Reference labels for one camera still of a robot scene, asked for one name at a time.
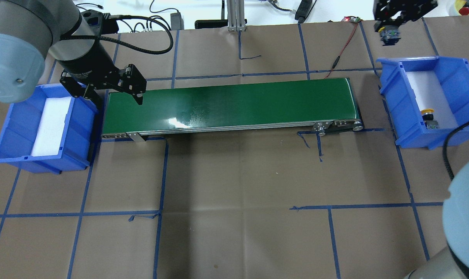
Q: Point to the yellow plate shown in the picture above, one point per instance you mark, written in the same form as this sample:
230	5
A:
462	7

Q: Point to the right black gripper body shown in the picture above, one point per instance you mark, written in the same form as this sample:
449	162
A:
404	10

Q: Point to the left blue bin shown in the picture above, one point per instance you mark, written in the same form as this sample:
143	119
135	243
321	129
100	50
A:
20	127

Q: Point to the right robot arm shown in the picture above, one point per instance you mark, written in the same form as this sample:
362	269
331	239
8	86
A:
452	262

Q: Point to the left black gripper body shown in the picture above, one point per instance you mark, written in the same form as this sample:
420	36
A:
88	58

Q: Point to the small red circuit board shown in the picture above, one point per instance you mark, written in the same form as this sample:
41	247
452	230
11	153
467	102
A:
353	19

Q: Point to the blue bin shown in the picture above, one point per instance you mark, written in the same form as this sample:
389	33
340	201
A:
20	127
453	75

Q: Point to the right blue bin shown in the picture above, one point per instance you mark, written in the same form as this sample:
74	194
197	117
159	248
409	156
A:
453	75

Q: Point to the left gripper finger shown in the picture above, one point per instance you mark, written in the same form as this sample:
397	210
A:
90	94
132	82

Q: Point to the red mushroom push button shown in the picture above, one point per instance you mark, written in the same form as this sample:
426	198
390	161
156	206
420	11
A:
389	35

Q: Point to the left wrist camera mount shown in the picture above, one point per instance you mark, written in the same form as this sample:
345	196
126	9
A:
101	23

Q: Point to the right white foam pad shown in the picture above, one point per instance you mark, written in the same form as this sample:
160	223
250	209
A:
430	96

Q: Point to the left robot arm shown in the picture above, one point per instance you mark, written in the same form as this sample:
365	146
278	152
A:
32	29

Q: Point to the yellow mushroom push button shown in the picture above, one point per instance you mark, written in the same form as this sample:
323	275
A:
429	119

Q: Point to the white foam pad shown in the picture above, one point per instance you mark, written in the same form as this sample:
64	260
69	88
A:
51	127
430	96

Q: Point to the left white foam pad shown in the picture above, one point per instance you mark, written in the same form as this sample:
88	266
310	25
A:
51	127

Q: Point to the green conveyor belt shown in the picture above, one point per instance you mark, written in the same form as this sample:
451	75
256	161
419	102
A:
328	105

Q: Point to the aluminium profile post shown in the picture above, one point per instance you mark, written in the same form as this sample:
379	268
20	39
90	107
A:
235	15

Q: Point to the black power adapter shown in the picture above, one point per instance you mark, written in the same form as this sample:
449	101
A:
176	21

